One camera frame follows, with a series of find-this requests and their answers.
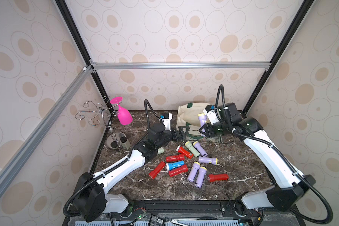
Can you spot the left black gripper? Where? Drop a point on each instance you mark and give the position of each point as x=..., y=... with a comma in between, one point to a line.
x=180, y=128

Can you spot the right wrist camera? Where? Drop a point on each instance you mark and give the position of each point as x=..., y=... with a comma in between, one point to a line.
x=211, y=114

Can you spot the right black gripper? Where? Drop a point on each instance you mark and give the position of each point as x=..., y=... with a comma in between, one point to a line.
x=206, y=130

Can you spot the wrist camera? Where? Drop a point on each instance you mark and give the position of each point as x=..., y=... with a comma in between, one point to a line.
x=211, y=114
x=166, y=120

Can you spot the pink plastic wine glass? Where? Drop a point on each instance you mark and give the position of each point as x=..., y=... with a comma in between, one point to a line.
x=124, y=115

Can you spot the red flashlight below blue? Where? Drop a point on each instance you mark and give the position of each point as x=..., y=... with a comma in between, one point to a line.
x=178, y=170

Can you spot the pale green flashlight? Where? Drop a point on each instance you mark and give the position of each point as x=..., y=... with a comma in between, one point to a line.
x=192, y=149
x=160, y=150

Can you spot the horizontal aluminium back bar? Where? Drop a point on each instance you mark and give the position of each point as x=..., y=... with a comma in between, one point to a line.
x=179, y=65

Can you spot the red flashlight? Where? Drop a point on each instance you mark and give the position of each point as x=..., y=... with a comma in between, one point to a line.
x=175, y=158
x=156, y=170
x=217, y=177
x=178, y=170
x=182, y=150

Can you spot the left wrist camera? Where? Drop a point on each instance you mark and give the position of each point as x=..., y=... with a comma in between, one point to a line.
x=166, y=120

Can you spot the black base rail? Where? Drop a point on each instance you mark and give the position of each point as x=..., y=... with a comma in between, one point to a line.
x=190, y=213

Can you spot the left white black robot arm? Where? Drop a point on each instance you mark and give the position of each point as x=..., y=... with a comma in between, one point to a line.
x=91, y=196

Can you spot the silver wire glass rack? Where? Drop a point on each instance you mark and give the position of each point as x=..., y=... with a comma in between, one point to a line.
x=103, y=113

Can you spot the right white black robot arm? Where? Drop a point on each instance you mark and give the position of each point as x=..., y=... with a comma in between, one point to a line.
x=289, y=183

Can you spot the aluminium left side bar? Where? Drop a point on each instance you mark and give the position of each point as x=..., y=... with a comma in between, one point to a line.
x=16, y=163

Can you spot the cream green tote bag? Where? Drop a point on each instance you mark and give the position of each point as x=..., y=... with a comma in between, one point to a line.
x=188, y=116

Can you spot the purple flashlight yellow head sideways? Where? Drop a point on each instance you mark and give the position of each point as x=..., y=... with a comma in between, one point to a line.
x=208, y=160

